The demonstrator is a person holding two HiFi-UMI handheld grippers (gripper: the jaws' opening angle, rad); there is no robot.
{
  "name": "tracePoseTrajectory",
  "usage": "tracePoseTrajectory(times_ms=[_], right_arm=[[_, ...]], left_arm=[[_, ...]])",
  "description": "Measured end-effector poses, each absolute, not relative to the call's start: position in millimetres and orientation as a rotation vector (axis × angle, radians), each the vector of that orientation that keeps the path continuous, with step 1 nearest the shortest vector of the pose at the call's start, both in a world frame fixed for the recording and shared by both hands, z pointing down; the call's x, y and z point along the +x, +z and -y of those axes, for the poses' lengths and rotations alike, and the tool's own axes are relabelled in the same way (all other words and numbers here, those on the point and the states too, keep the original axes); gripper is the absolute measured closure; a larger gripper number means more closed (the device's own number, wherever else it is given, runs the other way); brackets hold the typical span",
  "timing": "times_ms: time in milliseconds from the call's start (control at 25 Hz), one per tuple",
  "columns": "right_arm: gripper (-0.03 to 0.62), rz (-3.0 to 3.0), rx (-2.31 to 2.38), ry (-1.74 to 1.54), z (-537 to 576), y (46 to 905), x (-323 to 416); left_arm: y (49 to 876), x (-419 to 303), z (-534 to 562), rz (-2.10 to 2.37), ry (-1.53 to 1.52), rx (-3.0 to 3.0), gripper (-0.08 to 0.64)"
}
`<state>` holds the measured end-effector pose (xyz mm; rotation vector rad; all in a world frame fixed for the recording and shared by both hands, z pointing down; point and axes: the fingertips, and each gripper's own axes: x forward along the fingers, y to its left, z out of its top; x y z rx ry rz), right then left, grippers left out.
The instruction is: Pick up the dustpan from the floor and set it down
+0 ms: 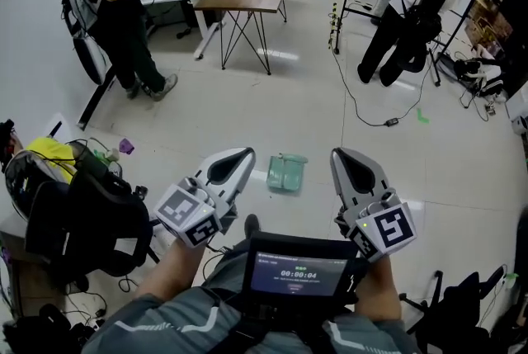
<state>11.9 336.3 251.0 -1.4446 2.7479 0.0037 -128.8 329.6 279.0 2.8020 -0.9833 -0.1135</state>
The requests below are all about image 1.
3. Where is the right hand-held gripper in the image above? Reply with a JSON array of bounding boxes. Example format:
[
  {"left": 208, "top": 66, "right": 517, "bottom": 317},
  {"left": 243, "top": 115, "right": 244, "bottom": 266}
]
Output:
[{"left": 330, "top": 147, "right": 418, "bottom": 263}]

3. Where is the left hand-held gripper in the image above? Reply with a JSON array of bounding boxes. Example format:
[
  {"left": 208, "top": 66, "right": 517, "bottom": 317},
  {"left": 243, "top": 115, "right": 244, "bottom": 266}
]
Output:
[{"left": 153, "top": 146, "right": 257, "bottom": 248}]

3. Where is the green translucent dustpan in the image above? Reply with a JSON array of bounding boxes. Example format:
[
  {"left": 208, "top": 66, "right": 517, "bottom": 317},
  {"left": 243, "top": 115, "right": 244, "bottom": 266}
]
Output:
[{"left": 266, "top": 153, "right": 310, "bottom": 195}]

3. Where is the person's right forearm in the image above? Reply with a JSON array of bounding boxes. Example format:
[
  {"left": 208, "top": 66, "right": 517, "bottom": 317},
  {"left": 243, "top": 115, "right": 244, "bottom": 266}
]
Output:
[{"left": 353, "top": 254, "right": 404, "bottom": 323}]

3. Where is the person's left forearm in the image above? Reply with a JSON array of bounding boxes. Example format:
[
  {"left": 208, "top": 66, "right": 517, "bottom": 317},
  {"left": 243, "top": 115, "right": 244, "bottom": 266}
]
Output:
[{"left": 132, "top": 237, "right": 208, "bottom": 303}]

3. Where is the white tiled floor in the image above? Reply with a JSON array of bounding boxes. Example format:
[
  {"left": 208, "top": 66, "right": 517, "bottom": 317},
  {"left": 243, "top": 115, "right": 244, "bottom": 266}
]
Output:
[{"left": 0, "top": 0, "right": 528, "bottom": 347}]

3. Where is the person's black shoe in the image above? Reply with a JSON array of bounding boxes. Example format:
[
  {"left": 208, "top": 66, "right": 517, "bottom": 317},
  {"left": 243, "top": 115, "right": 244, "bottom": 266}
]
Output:
[{"left": 243, "top": 213, "right": 262, "bottom": 240}]

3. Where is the chest-mounted black screen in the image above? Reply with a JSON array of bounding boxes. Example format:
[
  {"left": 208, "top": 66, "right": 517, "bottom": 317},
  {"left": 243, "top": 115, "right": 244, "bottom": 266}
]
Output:
[{"left": 240, "top": 231, "right": 361, "bottom": 307}]

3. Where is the black office chair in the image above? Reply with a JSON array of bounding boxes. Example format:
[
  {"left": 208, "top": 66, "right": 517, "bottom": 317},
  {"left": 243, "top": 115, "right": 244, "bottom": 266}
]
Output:
[
  {"left": 398, "top": 264, "right": 507, "bottom": 354},
  {"left": 23, "top": 160, "right": 163, "bottom": 286}
]

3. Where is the black white device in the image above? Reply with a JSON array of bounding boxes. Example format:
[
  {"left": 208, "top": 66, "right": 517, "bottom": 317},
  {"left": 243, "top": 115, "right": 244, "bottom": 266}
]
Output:
[{"left": 452, "top": 54, "right": 507, "bottom": 98}]

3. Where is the person's grey jacket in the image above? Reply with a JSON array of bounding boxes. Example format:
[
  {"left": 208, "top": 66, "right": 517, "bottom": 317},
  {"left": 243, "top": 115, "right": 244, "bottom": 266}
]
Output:
[{"left": 81, "top": 238, "right": 422, "bottom": 354}]

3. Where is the yellow cloth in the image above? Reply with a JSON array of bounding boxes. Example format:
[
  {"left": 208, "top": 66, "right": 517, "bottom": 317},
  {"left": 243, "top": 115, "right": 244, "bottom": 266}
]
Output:
[{"left": 26, "top": 136, "right": 78, "bottom": 185}]

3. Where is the black monitor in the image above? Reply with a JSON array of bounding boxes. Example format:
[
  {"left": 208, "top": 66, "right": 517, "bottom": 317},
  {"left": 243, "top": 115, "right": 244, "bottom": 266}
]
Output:
[{"left": 499, "top": 0, "right": 528, "bottom": 98}]

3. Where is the black floor cable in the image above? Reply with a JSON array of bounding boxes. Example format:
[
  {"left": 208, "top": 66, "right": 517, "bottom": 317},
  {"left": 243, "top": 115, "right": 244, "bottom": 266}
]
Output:
[{"left": 328, "top": 5, "right": 434, "bottom": 128}]

